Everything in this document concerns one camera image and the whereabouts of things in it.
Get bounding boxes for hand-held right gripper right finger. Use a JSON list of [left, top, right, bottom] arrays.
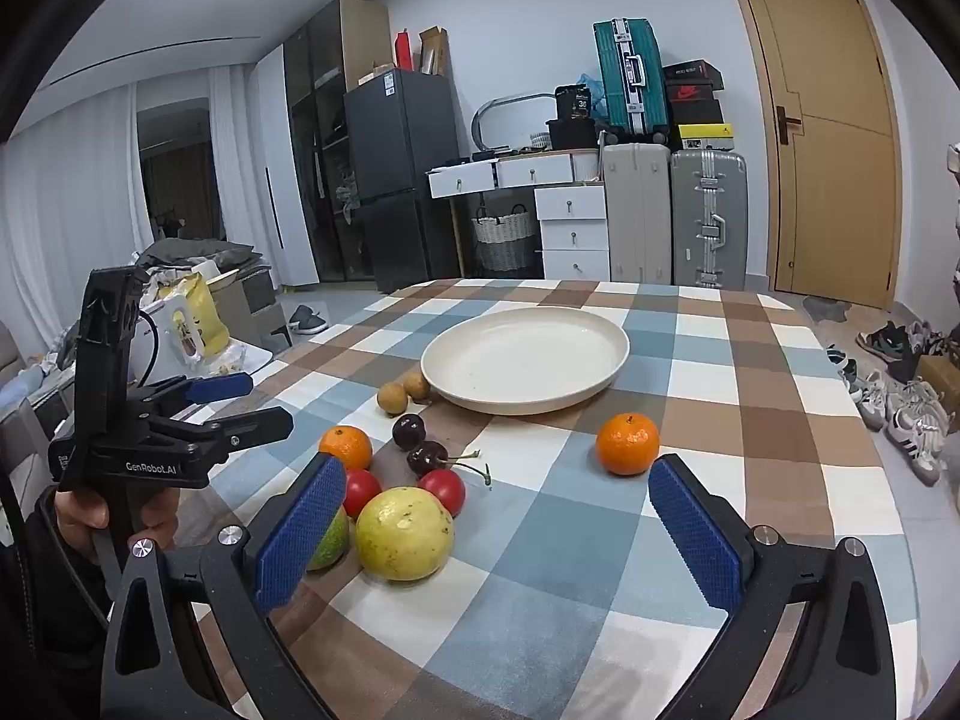
[[646, 454, 901, 720]]

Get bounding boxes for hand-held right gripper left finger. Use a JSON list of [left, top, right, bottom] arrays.
[[101, 454, 350, 720]]

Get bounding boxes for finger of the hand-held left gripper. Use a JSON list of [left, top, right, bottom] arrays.
[[131, 373, 254, 421], [154, 406, 295, 455]]

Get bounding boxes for green orange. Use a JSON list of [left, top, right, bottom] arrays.
[[307, 502, 351, 571]]

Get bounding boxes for orange mandarin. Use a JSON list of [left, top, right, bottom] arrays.
[[597, 412, 661, 476], [319, 426, 374, 472]]

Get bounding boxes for yellow guava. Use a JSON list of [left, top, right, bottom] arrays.
[[355, 487, 456, 582]]

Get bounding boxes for red tomato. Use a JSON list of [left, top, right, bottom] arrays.
[[418, 469, 466, 517], [343, 469, 383, 518]]

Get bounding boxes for cream round plate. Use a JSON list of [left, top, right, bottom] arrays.
[[420, 306, 631, 415]]

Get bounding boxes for person's left forearm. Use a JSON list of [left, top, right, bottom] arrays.
[[15, 532, 121, 720]]

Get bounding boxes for person's left hand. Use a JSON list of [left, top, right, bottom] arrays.
[[52, 491, 156, 563]]

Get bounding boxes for yellow bag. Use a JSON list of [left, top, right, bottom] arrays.
[[161, 274, 230, 361]]

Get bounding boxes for brown storage box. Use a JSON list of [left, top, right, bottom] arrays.
[[217, 266, 293, 350]]

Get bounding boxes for checked tablecloth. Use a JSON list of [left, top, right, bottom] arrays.
[[169, 277, 912, 720]]

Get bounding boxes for white curtain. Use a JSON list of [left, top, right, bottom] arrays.
[[0, 64, 260, 361]]

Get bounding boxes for white wardrobe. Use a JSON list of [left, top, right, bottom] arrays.
[[247, 45, 320, 290]]

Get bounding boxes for white striped sneaker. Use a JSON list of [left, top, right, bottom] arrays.
[[885, 382, 950, 485]]

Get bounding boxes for black green sneaker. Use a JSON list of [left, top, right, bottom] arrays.
[[855, 321, 931, 361]]

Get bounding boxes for black refrigerator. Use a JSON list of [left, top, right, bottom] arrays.
[[343, 67, 460, 293]]

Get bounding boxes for brown cardboard box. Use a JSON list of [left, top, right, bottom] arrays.
[[916, 354, 960, 406]]

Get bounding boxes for woven basket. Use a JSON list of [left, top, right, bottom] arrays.
[[471, 206, 535, 275]]

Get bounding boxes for glass door cabinet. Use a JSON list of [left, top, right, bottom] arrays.
[[283, 0, 391, 286]]

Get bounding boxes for silver suitcase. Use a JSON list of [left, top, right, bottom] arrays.
[[670, 150, 749, 290]]

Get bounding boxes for beige suitcase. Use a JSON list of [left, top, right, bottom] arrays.
[[602, 142, 672, 286]]

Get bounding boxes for white dressing table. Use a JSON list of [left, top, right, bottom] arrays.
[[427, 150, 610, 282]]

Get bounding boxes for oval mirror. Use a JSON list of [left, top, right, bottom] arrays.
[[472, 92, 556, 155]]

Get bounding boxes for wooden door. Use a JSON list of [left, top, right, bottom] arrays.
[[718, 0, 901, 310]]

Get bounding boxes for open cardboard box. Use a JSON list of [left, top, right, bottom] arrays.
[[418, 26, 451, 77]]

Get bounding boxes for black yellow shoe box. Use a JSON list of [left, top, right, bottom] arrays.
[[675, 122, 734, 152]]

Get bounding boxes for black storage box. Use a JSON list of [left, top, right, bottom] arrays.
[[545, 118, 599, 151]]

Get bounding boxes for black red-logo shoe box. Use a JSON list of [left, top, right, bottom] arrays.
[[666, 81, 725, 125]]

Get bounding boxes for black bag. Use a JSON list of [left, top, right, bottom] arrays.
[[555, 85, 595, 121]]

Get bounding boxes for teal suitcase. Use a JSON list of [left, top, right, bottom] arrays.
[[594, 18, 671, 137]]

